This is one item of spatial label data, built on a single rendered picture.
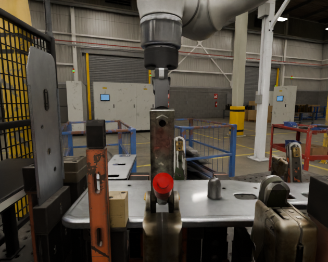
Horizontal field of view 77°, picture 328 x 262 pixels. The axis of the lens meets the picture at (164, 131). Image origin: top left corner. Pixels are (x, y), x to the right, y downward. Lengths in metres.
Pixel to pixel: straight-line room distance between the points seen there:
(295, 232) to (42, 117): 0.51
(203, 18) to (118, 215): 0.47
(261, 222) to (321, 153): 2.85
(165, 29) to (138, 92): 8.03
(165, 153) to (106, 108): 7.94
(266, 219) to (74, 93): 8.00
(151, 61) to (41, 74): 0.25
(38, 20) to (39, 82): 14.83
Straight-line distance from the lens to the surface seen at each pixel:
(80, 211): 0.49
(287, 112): 11.00
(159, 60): 0.44
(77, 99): 8.17
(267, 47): 4.89
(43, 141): 0.53
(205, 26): 0.57
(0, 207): 0.55
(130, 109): 8.37
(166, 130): 0.30
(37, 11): 15.49
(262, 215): 0.36
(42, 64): 0.55
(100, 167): 0.33
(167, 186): 0.22
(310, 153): 3.10
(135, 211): 0.46
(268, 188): 0.36
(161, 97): 0.38
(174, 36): 0.45
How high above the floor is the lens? 1.22
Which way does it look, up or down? 8 degrees down
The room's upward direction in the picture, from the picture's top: straight up
